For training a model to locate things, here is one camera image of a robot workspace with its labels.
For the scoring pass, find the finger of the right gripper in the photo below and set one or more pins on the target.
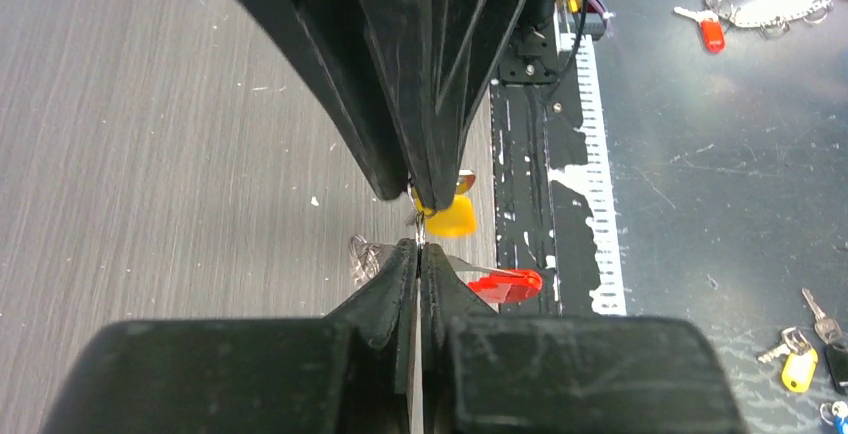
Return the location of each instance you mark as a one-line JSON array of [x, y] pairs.
[[324, 42], [414, 73]]

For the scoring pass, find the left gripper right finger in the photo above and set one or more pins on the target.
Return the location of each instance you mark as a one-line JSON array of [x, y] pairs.
[[486, 372]]

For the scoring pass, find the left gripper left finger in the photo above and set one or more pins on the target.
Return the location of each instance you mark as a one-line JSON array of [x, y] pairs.
[[346, 372]]

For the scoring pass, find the red handled metal keyring holder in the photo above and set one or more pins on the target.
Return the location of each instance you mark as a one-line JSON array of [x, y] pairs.
[[495, 285]]

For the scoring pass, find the yellow tagged key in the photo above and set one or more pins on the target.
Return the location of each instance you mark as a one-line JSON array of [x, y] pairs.
[[800, 359], [458, 220]]

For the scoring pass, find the red tagged key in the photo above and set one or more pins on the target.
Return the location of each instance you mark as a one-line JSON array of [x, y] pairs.
[[712, 32]]

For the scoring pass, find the blue tag at edge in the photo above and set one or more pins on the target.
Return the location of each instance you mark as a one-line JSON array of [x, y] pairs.
[[834, 414]]

